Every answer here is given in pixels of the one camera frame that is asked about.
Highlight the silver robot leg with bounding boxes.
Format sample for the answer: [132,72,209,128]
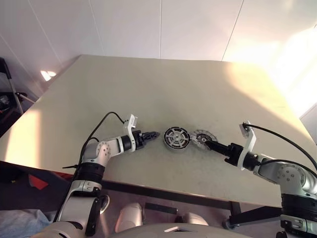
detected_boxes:
[114,202,145,233]
[182,212,209,227]

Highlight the silver robot right leg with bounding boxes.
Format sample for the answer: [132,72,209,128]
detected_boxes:
[182,212,209,227]

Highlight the silver spoked rotor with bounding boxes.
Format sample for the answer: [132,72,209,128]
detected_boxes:
[165,127,189,148]

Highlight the dark flat floor bar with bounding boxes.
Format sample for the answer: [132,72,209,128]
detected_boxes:
[144,202,178,216]

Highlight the grey blue fabric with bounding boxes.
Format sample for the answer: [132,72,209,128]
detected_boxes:
[0,209,54,238]

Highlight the silver robot left leg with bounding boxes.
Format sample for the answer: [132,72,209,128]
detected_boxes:
[114,202,145,233]

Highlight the silver robot torso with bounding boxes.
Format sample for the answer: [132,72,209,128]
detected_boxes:
[32,221,251,238]

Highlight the grey cabinet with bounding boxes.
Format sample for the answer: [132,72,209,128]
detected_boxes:
[299,102,317,147]

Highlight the red flat floor item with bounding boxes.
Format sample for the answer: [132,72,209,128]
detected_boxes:
[27,173,49,191]

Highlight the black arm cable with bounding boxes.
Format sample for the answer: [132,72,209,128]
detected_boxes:
[53,111,126,223]
[242,123,317,179]

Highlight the blue and black sneaker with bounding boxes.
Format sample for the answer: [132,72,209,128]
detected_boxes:
[97,194,110,215]

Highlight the black table frame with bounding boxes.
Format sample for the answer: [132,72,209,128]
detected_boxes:
[100,178,283,230]

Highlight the round silver motor housing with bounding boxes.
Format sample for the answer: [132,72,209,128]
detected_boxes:
[162,126,191,153]

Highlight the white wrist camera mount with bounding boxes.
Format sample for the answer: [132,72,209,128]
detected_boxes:
[122,114,139,152]
[238,120,260,172]

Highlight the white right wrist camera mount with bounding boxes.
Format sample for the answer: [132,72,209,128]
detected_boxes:
[238,120,260,172]

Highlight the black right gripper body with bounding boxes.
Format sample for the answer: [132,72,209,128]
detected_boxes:
[222,142,245,166]

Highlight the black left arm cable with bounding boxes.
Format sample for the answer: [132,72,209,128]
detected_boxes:
[53,111,126,223]

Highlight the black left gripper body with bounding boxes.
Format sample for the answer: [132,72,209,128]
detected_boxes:
[134,130,147,150]

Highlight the silver motor lid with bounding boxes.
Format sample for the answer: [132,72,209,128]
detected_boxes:
[190,128,217,151]

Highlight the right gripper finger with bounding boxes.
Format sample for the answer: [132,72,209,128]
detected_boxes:
[205,140,230,151]
[207,144,228,157]

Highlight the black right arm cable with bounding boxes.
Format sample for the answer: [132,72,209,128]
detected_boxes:
[242,123,317,179]

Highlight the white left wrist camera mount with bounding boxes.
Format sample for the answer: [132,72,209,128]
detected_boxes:
[122,114,139,152]

